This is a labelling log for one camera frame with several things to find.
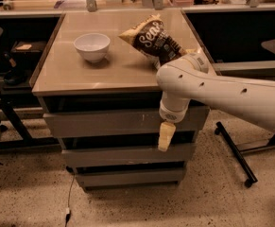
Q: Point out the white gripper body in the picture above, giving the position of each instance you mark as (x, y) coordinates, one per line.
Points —
(170, 115)

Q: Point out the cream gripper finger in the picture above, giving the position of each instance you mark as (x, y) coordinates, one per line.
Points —
(166, 133)

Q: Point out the grey top drawer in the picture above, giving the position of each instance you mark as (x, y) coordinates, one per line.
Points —
(103, 123)

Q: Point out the grey drawer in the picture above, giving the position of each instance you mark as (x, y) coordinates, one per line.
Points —
(103, 123)
(129, 178)
(127, 155)

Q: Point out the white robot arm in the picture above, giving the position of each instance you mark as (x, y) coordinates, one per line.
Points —
(191, 77)

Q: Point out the grey middle drawer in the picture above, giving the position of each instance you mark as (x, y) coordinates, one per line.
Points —
(127, 155)

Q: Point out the grey drawer cabinet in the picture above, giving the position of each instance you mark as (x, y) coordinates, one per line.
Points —
(123, 80)

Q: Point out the grey bottom drawer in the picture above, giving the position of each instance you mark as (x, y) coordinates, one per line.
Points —
(129, 178)

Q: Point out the brown chip bag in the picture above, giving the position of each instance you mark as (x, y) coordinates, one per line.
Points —
(151, 39)

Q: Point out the white ceramic bowl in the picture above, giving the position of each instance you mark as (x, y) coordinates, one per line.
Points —
(92, 47)

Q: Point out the black wheeled stand base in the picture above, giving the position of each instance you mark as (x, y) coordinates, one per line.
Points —
(239, 150)

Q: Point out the black box on shelf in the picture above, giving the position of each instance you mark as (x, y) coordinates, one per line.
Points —
(27, 50)

